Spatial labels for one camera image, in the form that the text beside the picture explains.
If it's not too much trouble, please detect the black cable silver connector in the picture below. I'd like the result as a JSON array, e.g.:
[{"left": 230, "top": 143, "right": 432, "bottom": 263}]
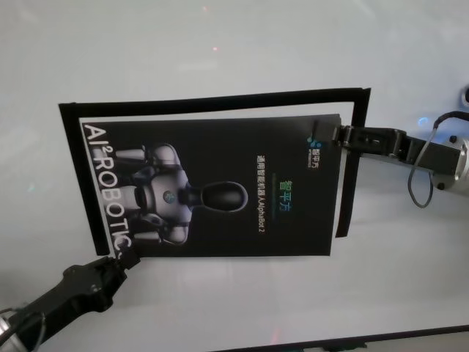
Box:
[{"left": 432, "top": 111, "right": 469, "bottom": 130}]

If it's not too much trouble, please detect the thin grey cable loop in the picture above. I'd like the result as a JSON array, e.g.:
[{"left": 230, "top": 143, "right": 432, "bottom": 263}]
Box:
[{"left": 407, "top": 122, "right": 441, "bottom": 209}]

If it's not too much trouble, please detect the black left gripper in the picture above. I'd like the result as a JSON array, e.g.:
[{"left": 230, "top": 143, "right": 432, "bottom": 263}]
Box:
[{"left": 14, "top": 249, "right": 143, "bottom": 333}]

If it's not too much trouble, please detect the black tape frame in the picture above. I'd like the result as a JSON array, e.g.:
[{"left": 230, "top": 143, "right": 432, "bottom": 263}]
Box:
[{"left": 58, "top": 87, "right": 372, "bottom": 257}]

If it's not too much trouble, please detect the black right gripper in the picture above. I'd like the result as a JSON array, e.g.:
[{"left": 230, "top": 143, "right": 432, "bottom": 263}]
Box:
[{"left": 310, "top": 118, "right": 465, "bottom": 181}]

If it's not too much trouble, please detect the black robot print poster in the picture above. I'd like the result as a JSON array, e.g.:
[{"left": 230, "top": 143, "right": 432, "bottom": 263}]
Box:
[{"left": 78, "top": 111, "right": 344, "bottom": 258}]

